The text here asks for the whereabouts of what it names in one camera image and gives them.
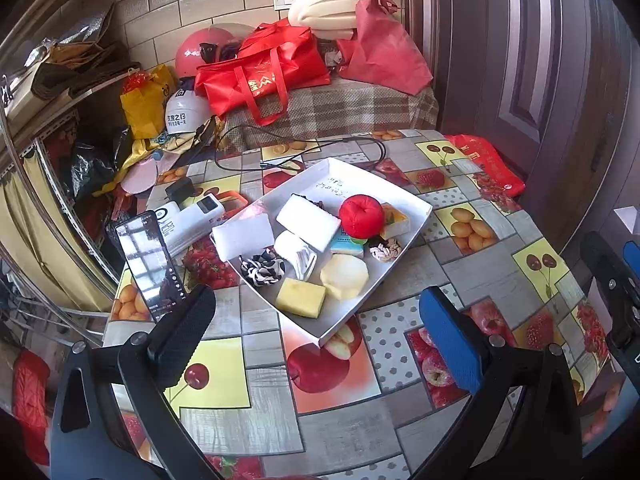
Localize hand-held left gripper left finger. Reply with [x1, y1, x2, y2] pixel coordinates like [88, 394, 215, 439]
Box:
[50, 285, 221, 480]

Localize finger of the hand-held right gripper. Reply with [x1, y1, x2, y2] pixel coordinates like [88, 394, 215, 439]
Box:
[581, 231, 640, 346]
[623, 241, 640, 281]

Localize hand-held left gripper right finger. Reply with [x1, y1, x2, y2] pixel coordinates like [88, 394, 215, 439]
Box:
[410, 286, 583, 480]

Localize tan braided rope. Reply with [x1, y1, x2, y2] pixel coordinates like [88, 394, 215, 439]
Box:
[368, 237, 403, 262]

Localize red plush apple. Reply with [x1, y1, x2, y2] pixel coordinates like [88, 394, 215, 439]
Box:
[338, 193, 386, 247]

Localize white foam block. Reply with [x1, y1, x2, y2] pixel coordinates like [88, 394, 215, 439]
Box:
[276, 194, 341, 253]

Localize white cardboard box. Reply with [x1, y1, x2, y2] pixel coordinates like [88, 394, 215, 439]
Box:
[212, 156, 433, 347]

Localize black smartphone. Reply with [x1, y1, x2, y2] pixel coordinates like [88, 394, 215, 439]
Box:
[115, 210, 187, 322]

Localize cow print scrunchie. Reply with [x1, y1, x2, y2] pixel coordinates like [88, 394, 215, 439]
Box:
[239, 250, 287, 288]

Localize white power bank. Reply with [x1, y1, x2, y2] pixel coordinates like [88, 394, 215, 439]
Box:
[150, 191, 248, 256]

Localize yellow sponge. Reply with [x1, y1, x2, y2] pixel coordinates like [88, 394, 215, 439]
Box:
[276, 278, 327, 319]

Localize pale round sponge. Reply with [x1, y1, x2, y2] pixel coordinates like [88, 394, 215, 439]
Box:
[320, 253, 370, 301]

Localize black charger adapter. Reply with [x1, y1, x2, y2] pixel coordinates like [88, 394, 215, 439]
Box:
[165, 177, 197, 203]

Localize teal small box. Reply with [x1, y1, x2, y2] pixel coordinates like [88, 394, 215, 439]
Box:
[330, 230, 366, 258]

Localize yellow curtain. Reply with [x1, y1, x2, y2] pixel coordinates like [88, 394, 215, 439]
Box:
[0, 150, 116, 313]

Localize fruit print tablecloth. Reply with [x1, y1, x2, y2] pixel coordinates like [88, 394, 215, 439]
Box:
[102, 129, 626, 480]

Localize pink round disc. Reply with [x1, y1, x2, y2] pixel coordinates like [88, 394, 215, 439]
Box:
[122, 165, 160, 195]

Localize red flat packet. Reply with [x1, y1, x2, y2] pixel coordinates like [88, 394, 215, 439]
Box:
[445, 134, 527, 198]

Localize red quilted cloth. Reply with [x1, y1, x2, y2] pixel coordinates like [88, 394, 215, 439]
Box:
[12, 350, 51, 466]

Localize black plastic bag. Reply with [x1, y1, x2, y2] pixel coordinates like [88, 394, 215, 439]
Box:
[70, 130, 131, 196]

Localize white helmet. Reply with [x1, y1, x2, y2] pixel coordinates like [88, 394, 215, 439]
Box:
[165, 88, 213, 136]

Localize yellow plastic bag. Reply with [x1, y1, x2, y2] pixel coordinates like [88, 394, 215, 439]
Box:
[120, 64, 177, 141]

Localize brown wooden door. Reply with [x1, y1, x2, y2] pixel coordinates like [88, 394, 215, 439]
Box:
[405, 0, 640, 281]

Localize metal shelf rack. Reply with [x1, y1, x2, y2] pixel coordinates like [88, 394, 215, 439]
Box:
[0, 0, 146, 311]

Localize red tote bag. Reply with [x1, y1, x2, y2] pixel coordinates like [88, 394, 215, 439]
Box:
[194, 22, 332, 127]

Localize pink helmet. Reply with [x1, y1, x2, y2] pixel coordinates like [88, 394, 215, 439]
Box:
[175, 27, 241, 81]

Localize brown folded bags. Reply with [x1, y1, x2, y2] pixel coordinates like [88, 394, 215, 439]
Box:
[30, 40, 143, 101]

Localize red paper bag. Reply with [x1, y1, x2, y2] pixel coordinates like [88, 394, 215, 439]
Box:
[336, 0, 434, 95]

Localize cream foam roll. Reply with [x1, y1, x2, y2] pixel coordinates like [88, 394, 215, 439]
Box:
[287, 0, 371, 41]

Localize black cable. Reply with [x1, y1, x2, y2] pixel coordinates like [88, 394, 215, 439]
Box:
[215, 122, 386, 171]

